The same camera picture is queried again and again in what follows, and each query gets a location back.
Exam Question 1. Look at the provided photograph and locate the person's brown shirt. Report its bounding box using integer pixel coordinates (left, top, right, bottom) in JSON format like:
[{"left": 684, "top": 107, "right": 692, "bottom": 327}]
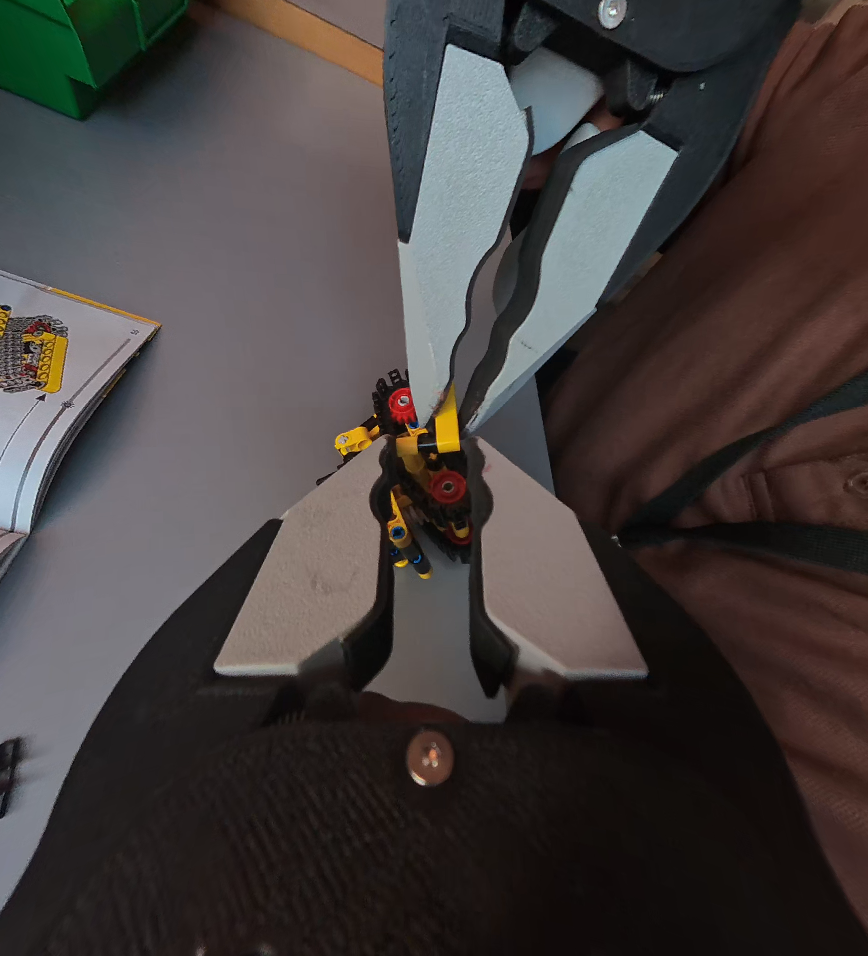
[{"left": 539, "top": 0, "right": 868, "bottom": 956}]

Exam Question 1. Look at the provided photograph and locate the black lanyard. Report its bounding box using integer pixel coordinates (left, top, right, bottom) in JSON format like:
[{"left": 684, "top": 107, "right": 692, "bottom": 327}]
[{"left": 617, "top": 358, "right": 868, "bottom": 584}]

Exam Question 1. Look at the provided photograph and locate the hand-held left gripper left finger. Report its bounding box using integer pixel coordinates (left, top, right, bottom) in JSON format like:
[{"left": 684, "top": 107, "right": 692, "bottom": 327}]
[{"left": 214, "top": 439, "right": 398, "bottom": 693}]

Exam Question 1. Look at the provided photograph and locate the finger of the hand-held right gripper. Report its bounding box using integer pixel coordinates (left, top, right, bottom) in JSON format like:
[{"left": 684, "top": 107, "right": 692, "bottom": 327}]
[
  {"left": 464, "top": 123, "right": 681, "bottom": 434},
  {"left": 397, "top": 42, "right": 537, "bottom": 423}
]

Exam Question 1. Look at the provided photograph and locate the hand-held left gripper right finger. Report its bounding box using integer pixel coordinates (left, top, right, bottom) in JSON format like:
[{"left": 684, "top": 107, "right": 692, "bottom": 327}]
[{"left": 467, "top": 437, "right": 650, "bottom": 701}]

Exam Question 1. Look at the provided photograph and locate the lego instruction booklet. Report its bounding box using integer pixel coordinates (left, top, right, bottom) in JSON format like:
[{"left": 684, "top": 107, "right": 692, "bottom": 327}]
[{"left": 0, "top": 256, "right": 162, "bottom": 647}]

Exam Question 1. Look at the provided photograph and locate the yellow black lego bulldozer model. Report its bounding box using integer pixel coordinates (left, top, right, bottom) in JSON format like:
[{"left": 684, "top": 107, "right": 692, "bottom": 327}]
[{"left": 317, "top": 369, "right": 495, "bottom": 581}]

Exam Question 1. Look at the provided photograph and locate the green storage bin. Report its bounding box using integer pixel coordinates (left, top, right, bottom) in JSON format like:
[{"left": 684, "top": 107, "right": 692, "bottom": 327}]
[{"left": 0, "top": 0, "right": 190, "bottom": 120}]

